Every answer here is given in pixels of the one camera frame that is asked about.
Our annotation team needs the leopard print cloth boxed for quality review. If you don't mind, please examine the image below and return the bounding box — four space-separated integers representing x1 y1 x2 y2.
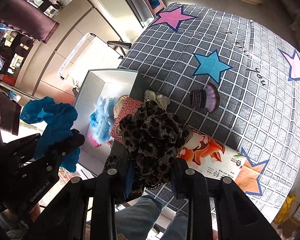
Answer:
104 100 193 204

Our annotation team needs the blue cloth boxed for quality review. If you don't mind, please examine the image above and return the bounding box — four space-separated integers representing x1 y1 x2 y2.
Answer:
20 96 84 173

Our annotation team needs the light blue fluffy plush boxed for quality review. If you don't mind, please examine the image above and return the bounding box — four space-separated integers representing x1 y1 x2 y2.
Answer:
90 96 118 144

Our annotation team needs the white orange squirrel snack bag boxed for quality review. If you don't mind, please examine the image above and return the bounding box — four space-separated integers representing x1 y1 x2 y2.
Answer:
178 131 246 180

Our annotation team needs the red patterned cardboard box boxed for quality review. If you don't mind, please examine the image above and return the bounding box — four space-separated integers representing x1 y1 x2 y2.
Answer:
110 97 143 144

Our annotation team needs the beige knitted pouch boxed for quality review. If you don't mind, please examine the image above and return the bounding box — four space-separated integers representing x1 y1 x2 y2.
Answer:
114 95 128 119

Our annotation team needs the yellow plastic bag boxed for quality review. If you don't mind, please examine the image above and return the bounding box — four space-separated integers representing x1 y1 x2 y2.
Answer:
274 194 296 225

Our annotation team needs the white open storage box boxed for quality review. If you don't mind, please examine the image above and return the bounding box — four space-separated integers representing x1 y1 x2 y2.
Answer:
73 69 143 175

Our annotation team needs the grey checked star tablecloth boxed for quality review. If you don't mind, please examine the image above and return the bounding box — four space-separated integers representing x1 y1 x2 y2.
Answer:
120 3 300 220

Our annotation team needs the pink plastic stool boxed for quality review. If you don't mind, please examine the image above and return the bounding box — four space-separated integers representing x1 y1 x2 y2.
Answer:
144 0 166 17

